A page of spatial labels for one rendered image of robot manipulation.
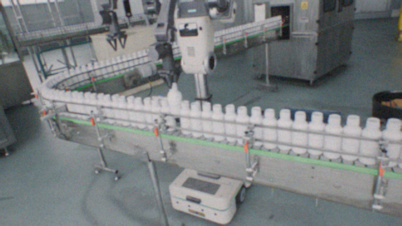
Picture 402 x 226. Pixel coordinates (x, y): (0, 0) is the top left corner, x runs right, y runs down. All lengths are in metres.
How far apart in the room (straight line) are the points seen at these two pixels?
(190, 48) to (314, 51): 3.16
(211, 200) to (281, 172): 0.98
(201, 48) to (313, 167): 1.06
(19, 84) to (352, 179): 6.06
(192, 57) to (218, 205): 1.07
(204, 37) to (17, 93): 5.10
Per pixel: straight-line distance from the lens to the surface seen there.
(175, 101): 1.28
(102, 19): 1.56
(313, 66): 4.81
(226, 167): 1.28
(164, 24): 1.23
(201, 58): 1.83
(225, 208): 2.08
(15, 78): 6.41
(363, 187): 1.16
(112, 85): 2.81
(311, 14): 4.67
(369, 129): 1.07
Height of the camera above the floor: 1.61
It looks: 23 degrees down
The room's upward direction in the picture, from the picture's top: 8 degrees counter-clockwise
